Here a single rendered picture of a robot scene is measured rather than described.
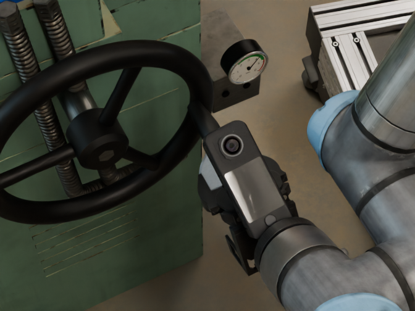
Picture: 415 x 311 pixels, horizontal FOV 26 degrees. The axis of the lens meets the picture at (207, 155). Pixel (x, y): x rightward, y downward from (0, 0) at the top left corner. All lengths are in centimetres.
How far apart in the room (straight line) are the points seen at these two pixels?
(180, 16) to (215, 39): 14
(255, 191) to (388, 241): 14
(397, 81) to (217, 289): 108
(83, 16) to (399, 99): 37
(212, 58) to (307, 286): 59
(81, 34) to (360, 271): 41
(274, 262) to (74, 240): 75
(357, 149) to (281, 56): 131
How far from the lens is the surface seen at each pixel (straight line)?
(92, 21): 99
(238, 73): 125
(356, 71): 182
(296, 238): 83
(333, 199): 191
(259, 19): 219
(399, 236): 81
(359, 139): 82
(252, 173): 87
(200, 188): 96
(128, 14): 116
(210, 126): 99
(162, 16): 119
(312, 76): 201
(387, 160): 83
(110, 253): 163
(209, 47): 133
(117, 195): 111
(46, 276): 161
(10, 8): 93
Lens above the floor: 164
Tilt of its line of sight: 57 degrees down
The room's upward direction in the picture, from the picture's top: straight up
